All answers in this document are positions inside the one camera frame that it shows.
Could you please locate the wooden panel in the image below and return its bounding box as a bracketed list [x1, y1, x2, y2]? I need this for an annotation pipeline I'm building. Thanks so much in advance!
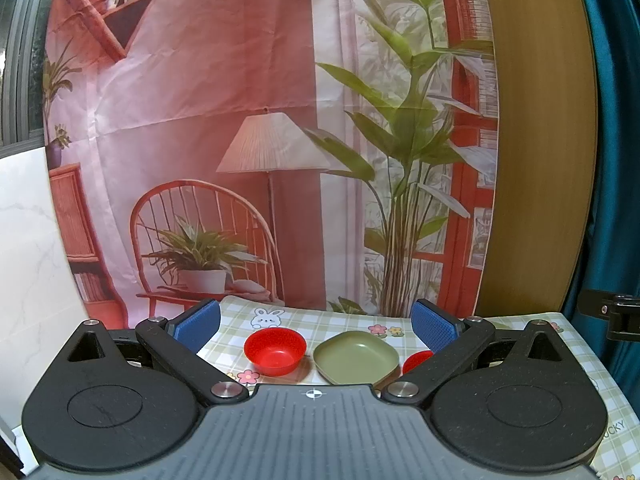
[476, 0, 598, 315]

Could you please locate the red plastic bowl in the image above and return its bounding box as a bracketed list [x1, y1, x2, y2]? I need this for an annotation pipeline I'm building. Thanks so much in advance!
[243, 327, 307, 377]
[401, 350, 434, 375]

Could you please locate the teal curtain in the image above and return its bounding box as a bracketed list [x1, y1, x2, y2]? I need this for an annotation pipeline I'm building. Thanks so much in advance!
[563, 0, 639, 408]

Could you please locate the printed room scene backdrop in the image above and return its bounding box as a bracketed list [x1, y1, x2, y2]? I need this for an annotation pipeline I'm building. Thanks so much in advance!
[42, 0, 499, 328]

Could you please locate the white marble board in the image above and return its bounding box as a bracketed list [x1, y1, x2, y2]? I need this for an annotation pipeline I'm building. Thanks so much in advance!
[0, 148, 86, 428]

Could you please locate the green square plate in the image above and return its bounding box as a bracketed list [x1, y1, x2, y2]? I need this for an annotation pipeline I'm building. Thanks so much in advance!
[312, 330, 399, 387]

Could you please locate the checkered green tablecloth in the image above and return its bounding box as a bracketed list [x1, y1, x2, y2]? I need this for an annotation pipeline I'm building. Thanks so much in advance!
[196, 294, 640, 480]

